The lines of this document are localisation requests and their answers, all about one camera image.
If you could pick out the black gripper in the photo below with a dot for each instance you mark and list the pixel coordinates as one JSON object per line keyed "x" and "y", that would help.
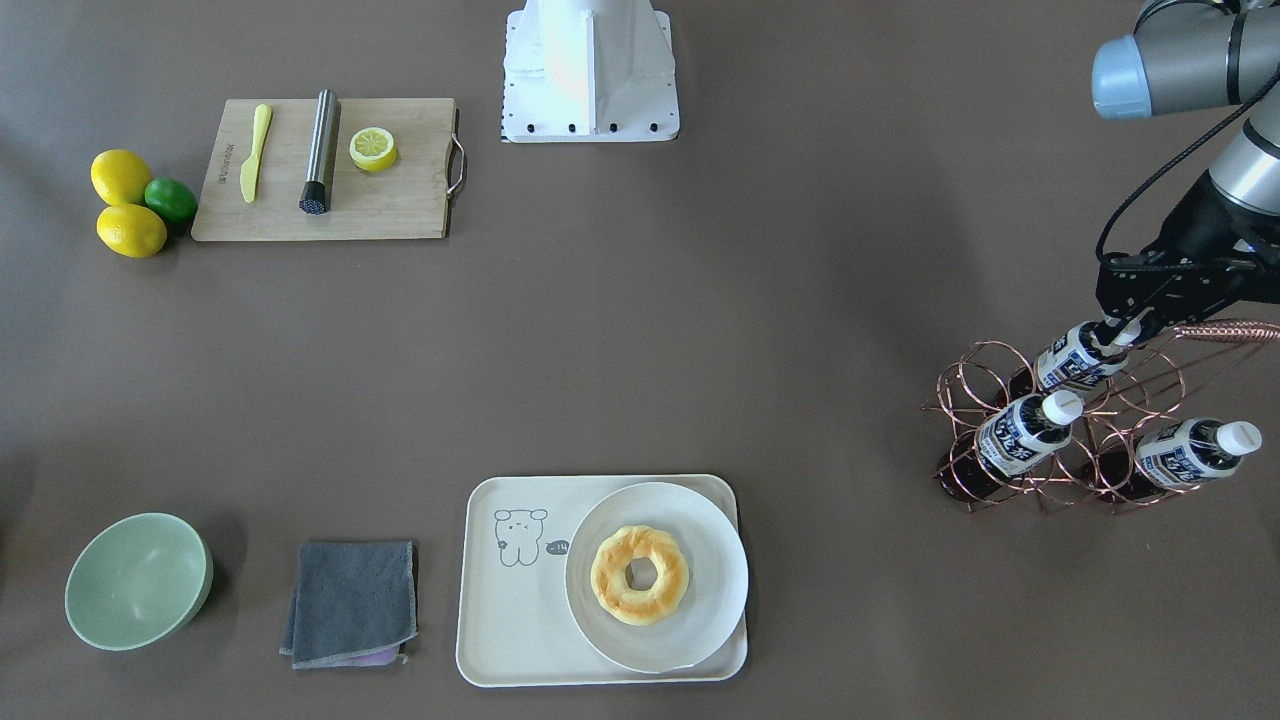
{"x": 1200, "y": 225}

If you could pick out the tea bottle picked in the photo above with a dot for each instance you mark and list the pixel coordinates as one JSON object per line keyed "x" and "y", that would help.
{"x": 1076, "y": 361}

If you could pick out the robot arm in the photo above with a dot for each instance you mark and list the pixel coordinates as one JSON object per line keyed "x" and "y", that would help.
{"x": 1219, "y": 243}

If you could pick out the tea bottle end rack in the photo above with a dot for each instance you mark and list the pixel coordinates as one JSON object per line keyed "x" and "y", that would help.
{"x": 1175, "y": 459}

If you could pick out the tea bottle middle rack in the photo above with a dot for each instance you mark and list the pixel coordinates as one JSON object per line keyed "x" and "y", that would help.
{"x": 1009, "y": 444}

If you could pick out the cream serving tray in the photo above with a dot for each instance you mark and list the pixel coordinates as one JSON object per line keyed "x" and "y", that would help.
{"x": 515, "y": 626}

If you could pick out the white plate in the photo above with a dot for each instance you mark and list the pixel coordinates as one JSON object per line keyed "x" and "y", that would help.
{"x": 716, "y": 595}

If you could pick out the glazed donut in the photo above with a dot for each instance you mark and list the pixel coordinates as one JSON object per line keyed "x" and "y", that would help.
{"x": 609, "y": 575}

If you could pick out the wooden cutting board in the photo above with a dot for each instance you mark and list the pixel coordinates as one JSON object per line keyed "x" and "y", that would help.
{"x": 409, "y": 201}

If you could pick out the half lemon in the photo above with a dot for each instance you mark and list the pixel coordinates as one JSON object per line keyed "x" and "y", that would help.
{"x": 373, "y": 149}

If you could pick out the steel muddler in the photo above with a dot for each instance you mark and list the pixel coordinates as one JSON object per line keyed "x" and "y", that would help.
{"x": 315, "y": 195}

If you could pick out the grey folded cloth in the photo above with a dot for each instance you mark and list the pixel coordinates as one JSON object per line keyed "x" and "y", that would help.
{"x": 353, "y": 604}

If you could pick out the yellow plastic knife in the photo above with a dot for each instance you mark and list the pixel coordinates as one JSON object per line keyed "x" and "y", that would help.
{"x": 250, "y": 168}

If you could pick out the green lime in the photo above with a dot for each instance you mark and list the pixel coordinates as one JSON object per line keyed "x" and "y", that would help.
{"x": 171, "y": 200}

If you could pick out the yellow lemon near bowl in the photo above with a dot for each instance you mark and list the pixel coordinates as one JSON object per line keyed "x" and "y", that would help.
{"x": 132, "y": 230}

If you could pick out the yellow lemon far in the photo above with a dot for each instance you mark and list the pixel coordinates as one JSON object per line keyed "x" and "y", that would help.
{"x": 120, "y": 177}

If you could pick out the green bowl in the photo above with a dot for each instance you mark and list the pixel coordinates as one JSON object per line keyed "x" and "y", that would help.
{"x": 138, "y": 581}

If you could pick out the copper wire bottle rack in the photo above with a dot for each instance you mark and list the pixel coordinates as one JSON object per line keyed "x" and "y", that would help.
{"x": 1149, "y": 393}

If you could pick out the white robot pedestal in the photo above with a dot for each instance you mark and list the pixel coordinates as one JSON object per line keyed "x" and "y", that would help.
{"x": 589, "y": 72}

